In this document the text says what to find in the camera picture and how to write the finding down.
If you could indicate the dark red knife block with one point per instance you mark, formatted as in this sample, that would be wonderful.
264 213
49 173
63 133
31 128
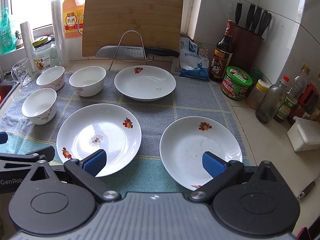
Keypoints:
248 39

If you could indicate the yellow label oil bottle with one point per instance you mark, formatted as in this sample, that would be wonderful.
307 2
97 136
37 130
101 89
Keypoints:
295 91

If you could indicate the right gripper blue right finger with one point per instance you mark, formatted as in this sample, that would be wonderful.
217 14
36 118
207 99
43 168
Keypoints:
224 174

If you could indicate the dark vinegar bottle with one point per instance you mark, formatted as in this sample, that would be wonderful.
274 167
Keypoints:
222 53

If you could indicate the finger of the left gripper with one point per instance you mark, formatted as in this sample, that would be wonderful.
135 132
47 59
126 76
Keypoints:
3 137

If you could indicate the yellow lid spice jar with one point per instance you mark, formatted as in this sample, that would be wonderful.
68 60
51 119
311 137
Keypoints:
257 93

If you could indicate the metal wire board stand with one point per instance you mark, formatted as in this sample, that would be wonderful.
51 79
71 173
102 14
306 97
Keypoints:
130 48

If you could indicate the glass jar yellow lid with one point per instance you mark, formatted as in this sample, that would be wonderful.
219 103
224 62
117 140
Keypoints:
45 53

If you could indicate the green lid sauce jar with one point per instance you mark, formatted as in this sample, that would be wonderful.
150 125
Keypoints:
235 83

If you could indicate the plastic cup stack tall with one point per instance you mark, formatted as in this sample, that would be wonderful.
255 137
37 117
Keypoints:
60 40

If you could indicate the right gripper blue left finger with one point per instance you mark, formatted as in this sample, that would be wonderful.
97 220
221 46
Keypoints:
83 172

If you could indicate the orange cooking wine jug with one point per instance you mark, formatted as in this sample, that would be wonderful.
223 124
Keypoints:
73 17

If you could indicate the clear glass mug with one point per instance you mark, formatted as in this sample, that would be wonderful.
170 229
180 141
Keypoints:
21 72

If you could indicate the plastic cup stack short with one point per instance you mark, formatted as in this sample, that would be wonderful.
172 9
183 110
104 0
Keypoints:
28 38

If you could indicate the white plastic box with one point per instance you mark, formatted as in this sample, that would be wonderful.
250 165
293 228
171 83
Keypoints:
304 135

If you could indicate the white floral bowl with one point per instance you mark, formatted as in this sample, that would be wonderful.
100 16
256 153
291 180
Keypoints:
88 81
52 78
40 107

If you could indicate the kitchen knife black handle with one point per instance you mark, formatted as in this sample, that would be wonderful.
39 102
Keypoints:
108 52

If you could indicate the white plate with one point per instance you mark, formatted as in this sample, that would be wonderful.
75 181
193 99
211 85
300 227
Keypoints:
144 83
100 126
184 142

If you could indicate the blue white salt bag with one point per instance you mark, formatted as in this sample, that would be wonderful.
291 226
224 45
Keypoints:
192 63

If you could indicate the bamboo cutting board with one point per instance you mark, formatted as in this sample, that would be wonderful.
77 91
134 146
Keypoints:
153 23

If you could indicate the clear oil glass bottle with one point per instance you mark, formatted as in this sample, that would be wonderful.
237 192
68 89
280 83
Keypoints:
272 101

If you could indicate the red chili sauce bottle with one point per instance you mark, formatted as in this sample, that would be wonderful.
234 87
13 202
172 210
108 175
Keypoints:
307 103

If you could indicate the white plate back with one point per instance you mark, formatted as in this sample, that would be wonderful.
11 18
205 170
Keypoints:
144 83

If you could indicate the grey checked dish mat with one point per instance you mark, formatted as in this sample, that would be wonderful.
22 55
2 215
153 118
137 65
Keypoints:
146 172

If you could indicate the green detergent bottle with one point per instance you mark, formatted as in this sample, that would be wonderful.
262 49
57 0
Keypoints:
7 37

